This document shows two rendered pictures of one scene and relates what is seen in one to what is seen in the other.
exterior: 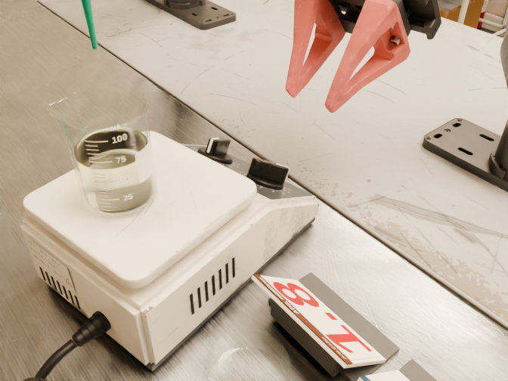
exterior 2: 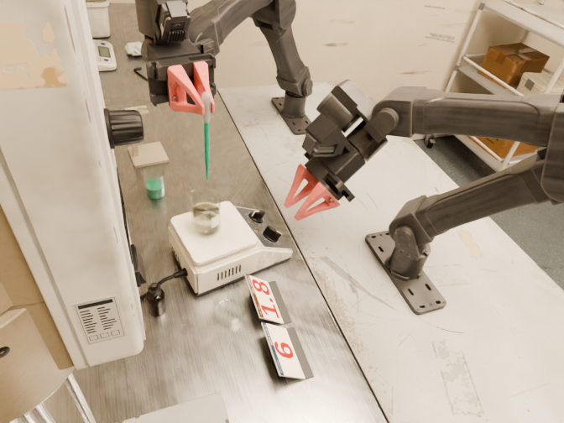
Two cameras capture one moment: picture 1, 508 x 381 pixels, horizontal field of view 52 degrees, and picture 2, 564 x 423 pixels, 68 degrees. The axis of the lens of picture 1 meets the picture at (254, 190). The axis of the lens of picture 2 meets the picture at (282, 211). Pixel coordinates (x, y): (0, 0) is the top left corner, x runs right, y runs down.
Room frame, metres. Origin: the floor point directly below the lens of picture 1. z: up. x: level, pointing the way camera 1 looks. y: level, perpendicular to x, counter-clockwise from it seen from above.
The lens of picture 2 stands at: (-0.19, -0.15, 1.52)
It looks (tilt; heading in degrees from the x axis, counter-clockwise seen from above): 42 degrees down; 14
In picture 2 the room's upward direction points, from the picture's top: 9 degrees clockwise
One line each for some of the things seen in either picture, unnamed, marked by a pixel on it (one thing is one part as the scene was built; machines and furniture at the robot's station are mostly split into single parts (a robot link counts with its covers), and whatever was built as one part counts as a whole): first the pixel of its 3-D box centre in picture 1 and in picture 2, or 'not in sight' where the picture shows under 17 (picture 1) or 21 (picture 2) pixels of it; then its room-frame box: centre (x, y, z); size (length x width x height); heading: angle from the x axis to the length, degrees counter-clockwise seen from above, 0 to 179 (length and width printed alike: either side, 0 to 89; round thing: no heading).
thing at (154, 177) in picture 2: not in sight; (154, 183); (0.40, 0.28, 0.93); 0.04 x 0.04 x 0.06
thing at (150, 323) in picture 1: (175, 223); (227, 242); (0.30, 0.06, 0.94); 0.22 x 0.13 x 0.08; 141
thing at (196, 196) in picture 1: (142, 196); (214, 230); (0.28, 0.08, 0.98); 0.12 x 0.12 x 0.01; 51
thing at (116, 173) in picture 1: (107, 151); (204, 212); (0.28, 0.09, 1.02); 0.06 x 0.05 x 0.08; 96
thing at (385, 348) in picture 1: (325, 313); (268, 298); (0.23, -0.05, 0.92); 0.09 x 0.06 x 0.04; 39
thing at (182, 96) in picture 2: not in sight; (199, 93); (0.31, 0.12, 1.22); 0.09 x 0.07 x 0.07; 51
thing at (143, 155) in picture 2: not in sight; (145, 133); (0.51, 0.37, 0.96); 0.08 x 0.08 x 0.13; 47
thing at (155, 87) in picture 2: not in sight; (176, 72); (0.35, 0.18, 1.22); 0.10 x 0.07 x 0.07; 141
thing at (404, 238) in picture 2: not in sight; (414, 232); (0.41, -0.26, 1.00); 0.09 x 0.06 x 0.06; 165
